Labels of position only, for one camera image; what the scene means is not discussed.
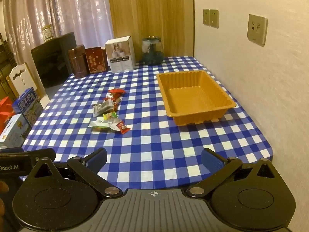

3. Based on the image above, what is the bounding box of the small glass jar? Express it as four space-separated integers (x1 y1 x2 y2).
42 25 54 41

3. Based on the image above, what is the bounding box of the orange plastic tray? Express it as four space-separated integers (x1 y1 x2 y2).
156 71 237 126

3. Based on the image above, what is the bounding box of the person's left hand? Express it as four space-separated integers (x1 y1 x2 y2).
0 181 10 223

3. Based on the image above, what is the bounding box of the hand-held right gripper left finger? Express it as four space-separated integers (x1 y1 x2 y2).
29 147 123 198

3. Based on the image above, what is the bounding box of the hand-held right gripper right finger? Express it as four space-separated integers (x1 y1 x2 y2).
186 148 277 198

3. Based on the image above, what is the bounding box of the large wall socket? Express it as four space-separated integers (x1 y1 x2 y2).
247 14 268 46

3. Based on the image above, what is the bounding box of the small red candy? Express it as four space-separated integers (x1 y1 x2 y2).
116 122 131 135

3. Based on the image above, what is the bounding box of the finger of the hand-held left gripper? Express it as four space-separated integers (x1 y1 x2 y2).
23 148 56 163

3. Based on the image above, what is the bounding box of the wooden wall panel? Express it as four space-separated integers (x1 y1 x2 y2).
107 0 195 62

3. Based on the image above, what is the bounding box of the red tin box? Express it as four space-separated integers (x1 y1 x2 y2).
85 46 109 74

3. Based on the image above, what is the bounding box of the red bag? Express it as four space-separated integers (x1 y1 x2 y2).
0 96 15 132

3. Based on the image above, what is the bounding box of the blue carton box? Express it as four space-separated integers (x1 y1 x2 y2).
12 87 44 127

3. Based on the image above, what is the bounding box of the glass jar with dark contents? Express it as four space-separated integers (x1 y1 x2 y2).
142 37 164 66

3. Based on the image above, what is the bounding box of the black cabinet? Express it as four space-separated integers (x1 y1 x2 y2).
31 32 77 89

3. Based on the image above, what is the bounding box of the grey silver snack packet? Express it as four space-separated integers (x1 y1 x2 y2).
93 100 114 117

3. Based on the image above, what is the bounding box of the pale curtain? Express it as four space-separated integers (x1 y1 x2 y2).
2 0 114 54

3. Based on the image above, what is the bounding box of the brown tin canister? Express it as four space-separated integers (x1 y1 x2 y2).
68 44 88 78

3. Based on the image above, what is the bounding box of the blue checkered tablecloth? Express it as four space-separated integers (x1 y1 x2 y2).
20 56 274 191

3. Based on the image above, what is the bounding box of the white blue box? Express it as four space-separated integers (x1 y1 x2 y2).
0 113 32 148

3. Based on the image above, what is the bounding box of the white product box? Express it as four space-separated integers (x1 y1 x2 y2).
105 36 136 73

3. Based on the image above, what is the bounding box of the dark wooden shelf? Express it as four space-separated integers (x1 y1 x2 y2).
0 32 15 102

